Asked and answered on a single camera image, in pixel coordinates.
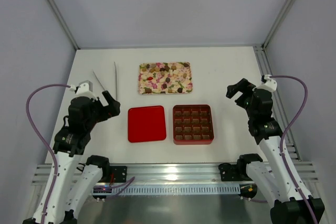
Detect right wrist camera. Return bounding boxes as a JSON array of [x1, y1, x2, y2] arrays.
[[258, 74, 277, 93]]

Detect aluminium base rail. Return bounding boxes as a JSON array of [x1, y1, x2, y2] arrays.
[[31, 161, 320, 197]]

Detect red box lid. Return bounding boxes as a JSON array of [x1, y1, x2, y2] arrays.
[[128, 105, 167, 143]]

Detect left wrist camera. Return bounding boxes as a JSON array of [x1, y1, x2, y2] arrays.
[[69, 80, 95, 98]]

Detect floral serving tray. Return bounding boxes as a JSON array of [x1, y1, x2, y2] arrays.
[[138, 62, 193, 95]]

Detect metal serving tongs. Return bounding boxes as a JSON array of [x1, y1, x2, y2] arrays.
[[91, 61, 119, 100]]

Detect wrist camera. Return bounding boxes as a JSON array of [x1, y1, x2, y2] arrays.
[[258, 74, 277, 93], [69, 80, 95, 98]]

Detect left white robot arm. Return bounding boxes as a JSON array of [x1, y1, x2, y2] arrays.
[[23, 91, 120, 223]]

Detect red chocolate box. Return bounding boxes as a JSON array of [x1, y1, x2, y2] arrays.
[[173, 104, 214, 145]]

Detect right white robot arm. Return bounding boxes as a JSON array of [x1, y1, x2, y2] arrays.
[[226, 75, 325, 223]]

